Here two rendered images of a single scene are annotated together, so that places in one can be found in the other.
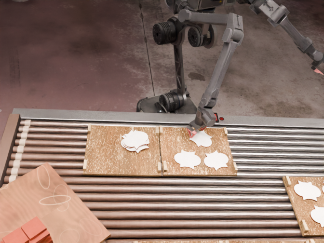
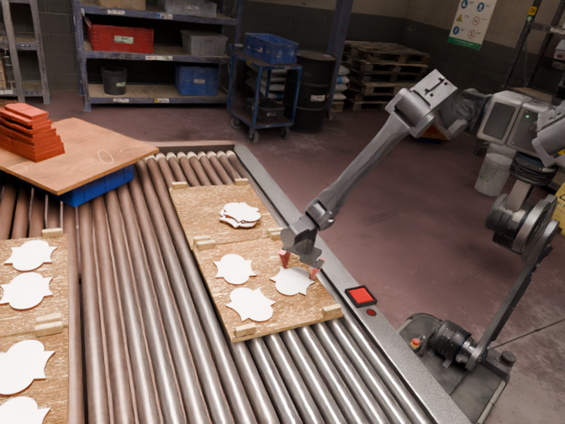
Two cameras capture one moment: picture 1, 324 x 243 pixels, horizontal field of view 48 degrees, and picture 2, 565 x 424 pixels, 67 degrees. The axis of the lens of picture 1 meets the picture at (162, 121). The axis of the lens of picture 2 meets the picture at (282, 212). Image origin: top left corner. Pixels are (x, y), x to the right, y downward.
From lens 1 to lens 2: 1.78 m
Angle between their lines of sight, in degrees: 57
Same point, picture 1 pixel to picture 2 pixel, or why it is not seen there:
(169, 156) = (232, 251)
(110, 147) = (220, 201)
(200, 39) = (496, 213)
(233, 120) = (382, 331)
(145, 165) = (203, 230)
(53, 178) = (135, 153)
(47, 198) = (106, 153)
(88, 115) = (268, 184)
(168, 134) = (277, 246)
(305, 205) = not seen: outside the picture
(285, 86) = not seen: outside the picture
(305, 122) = not seen: outside the picture
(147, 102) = (432, 323)
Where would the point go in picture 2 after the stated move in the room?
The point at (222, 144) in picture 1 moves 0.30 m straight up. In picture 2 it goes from (298, 312) to (318, 226)
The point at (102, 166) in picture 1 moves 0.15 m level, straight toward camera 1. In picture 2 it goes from (186, 199) to (147, 204)
